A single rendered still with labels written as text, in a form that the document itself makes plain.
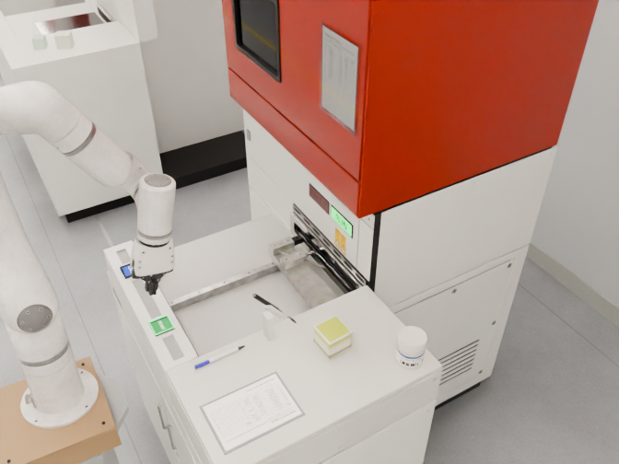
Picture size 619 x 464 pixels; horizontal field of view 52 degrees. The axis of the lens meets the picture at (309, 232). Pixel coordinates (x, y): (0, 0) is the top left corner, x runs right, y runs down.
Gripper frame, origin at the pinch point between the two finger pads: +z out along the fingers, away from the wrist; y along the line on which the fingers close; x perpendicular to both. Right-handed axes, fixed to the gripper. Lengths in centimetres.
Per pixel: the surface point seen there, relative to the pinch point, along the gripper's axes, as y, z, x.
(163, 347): -1.4, 15.6, 7.4
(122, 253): -3.5, 15.5, -35.5
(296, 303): -48, 20, -1
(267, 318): -24.2, 1.6, 19.4
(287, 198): -60, 2, -33
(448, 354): -111, 49, 15
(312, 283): -53, 13, -1
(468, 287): -107, 16, 15
